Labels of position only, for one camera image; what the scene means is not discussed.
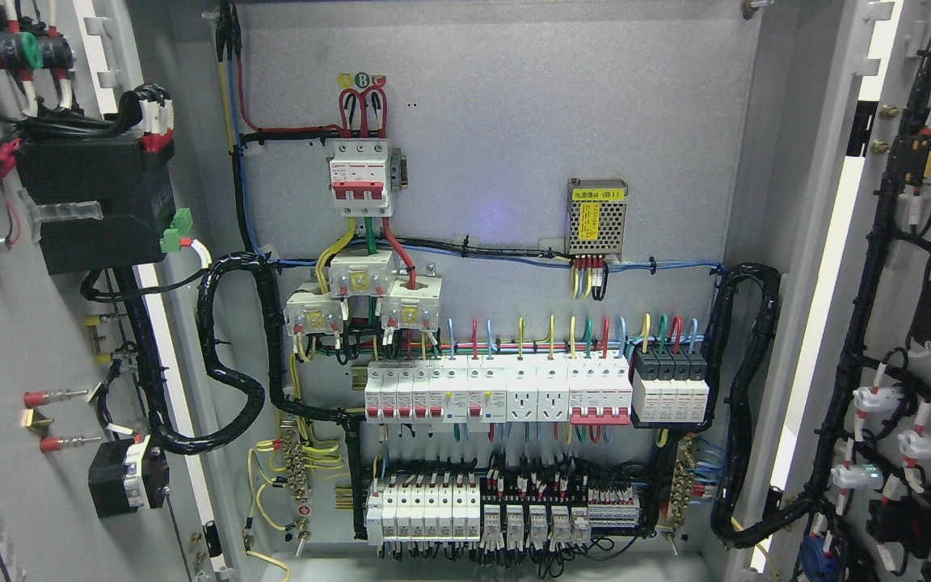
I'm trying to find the grey cabinet door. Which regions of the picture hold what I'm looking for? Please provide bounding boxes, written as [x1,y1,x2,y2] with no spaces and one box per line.
[0,1,240,581]
[702,1,931,581]

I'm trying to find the white current transformer group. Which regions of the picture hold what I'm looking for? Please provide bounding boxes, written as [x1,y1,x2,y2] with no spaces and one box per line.
[284,248,443,343]

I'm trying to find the white socket breaker row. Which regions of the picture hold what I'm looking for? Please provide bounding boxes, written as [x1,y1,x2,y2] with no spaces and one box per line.
[364,355,570,432]

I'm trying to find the metal mesh power supply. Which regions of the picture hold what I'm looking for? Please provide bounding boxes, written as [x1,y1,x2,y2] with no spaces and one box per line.
[566,177,628,258]

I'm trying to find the black white surge protector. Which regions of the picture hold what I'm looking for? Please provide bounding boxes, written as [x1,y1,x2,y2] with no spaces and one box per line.
[631,348,710,428]

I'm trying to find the lower relay terminal row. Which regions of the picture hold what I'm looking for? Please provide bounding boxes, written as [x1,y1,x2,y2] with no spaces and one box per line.
[364,466,642,561]

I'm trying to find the brass ground terminal bar left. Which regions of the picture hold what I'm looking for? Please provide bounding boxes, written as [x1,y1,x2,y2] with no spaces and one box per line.
[280,420,313,542]

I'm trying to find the brass ground terminal bar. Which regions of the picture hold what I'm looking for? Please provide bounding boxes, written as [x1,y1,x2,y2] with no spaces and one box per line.
[664,433,697,531]
[280,420,313,542]

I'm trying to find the brass ground terminal bar right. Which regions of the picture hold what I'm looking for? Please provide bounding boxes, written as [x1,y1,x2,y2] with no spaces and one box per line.
[664,433,697,531]

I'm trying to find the black digital power meter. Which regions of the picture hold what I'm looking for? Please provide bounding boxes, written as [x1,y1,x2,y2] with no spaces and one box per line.
[16,135,176,275]

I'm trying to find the main red handle breaker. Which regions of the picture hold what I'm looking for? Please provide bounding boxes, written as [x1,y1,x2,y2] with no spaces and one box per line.
[328,137,393,218]

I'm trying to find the red handle circuit breaker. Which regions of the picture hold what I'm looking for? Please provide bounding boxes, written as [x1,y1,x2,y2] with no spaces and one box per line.
[567,357,632,426]

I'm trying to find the black left cable loom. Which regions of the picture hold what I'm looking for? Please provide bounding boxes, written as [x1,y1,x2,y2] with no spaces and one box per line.
[110,252,369,457]

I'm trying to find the black cable loom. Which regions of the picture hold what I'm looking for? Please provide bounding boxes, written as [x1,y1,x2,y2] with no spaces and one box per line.
[706,263,814,550]
[110,252,369,457]

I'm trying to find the white rotary selector switch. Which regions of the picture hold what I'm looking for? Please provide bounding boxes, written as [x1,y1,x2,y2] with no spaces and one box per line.
[88,436,169,519]

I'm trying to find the black right cable loom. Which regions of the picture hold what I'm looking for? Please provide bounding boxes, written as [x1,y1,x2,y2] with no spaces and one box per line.
[706,263,814,550]

